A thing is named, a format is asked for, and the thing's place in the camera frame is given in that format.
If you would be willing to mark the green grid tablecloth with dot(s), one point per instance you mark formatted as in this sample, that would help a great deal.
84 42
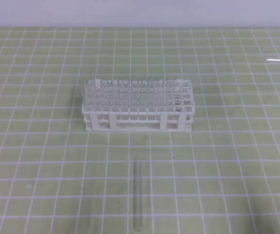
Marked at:
221 178

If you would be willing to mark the white plastic test tube rack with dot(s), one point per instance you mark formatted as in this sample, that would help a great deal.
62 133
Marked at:
179 120

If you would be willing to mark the clear glass test tube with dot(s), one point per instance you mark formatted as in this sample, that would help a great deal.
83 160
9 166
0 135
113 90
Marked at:
137 196

